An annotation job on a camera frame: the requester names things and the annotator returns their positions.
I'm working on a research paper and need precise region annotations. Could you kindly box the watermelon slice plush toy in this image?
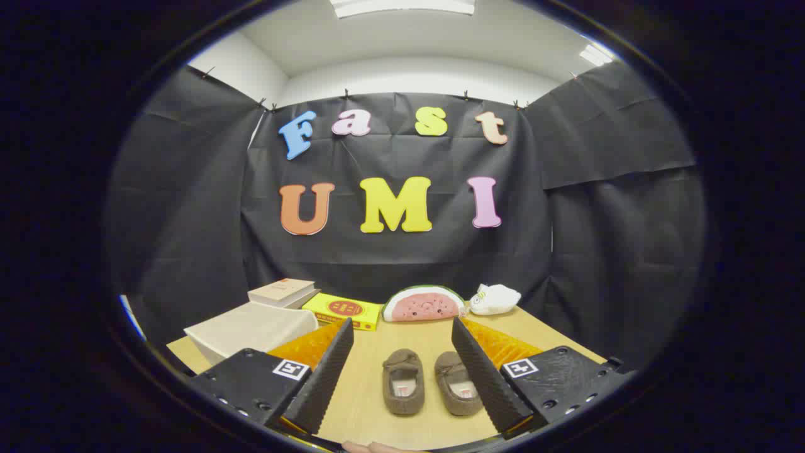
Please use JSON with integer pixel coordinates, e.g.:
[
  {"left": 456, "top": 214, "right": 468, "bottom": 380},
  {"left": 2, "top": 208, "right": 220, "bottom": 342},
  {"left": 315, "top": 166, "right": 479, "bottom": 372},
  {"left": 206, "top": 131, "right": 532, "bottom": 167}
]
[{"left": 382, "top": 285, "right": 467, "bottom": 323}]

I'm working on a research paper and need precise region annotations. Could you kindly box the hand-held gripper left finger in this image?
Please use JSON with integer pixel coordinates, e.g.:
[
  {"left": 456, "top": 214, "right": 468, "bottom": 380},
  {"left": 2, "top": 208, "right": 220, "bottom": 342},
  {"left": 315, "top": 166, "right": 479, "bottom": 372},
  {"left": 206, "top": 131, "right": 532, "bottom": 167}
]
[{"left": 187, "top": 316, "right": 355, "bottom": 436}]

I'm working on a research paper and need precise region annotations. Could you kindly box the white plush toy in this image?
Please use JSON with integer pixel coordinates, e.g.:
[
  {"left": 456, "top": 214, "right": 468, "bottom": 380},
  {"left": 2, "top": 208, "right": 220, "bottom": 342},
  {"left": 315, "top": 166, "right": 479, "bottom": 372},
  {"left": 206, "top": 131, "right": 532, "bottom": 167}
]
[{"left": 469, "top": 283, "right": 522, "bottom": 316}]

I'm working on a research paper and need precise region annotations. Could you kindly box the grey book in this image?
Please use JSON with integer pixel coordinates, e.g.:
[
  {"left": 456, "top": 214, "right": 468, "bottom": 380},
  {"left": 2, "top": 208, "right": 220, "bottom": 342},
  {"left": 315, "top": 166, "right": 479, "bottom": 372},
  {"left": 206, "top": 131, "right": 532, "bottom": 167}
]
[{"left": 284, "top": 288, "right": 322, "bottom": 311}]

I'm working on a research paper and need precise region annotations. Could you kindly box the cream fabric storage box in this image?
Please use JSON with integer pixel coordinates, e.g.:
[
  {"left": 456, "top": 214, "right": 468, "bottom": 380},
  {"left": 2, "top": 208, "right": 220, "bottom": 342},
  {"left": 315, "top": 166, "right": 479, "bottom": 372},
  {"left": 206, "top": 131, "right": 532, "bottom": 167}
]
[{"left": 184, "top": 301, "right": 319, "bottom": 366}]

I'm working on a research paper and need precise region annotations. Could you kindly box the long ceiling light panel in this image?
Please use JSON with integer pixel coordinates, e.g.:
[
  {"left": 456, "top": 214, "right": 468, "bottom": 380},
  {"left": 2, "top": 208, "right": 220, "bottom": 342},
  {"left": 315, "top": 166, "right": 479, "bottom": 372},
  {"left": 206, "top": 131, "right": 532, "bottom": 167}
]
[{"left": 330, "top": 0, "right": 476, "bottom": 19}]

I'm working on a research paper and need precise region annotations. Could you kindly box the brown fuzzy slipper shoe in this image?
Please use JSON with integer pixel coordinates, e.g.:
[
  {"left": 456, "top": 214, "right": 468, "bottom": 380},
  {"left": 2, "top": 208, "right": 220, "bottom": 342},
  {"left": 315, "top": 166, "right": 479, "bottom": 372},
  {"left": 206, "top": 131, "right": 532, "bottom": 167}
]
[
  {"left": 434, "top": 350, "right": 484, "bottom": 417},
  {"left": 382, "top": 349, "right": 426, "bottom": 416}
]

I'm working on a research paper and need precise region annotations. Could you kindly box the yellow book with red circle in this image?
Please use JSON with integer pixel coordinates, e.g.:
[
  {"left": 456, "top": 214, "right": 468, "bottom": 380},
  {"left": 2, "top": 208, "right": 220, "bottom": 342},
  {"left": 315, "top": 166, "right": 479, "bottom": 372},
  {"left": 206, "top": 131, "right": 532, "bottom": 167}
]
[{"left": 301, "top": 293, "right": 384, "bottom": 332}]

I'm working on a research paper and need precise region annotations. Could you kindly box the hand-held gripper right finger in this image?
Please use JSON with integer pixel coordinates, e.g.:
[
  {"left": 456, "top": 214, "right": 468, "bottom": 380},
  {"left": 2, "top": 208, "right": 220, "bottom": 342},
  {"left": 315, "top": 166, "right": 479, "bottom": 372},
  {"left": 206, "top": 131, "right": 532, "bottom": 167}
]
[{"left": 451, "top": 316, "right": 633, "bottom": 440}]

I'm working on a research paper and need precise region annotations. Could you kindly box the beige book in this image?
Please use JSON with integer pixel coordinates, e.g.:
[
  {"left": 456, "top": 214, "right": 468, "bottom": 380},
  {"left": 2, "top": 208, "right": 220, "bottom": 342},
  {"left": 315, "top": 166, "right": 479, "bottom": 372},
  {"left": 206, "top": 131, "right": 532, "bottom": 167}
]
[{"left": 247, "top": 278, "right": 317, "bottom": 309}]

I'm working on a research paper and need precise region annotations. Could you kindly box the small ceiling light panel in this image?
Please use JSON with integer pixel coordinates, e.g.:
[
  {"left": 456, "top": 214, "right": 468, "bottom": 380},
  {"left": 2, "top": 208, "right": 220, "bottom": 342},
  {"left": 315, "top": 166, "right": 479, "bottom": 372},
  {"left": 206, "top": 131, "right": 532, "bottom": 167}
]
[{"left": 579, "top": 43, "right": 614, "bottom": 67}]

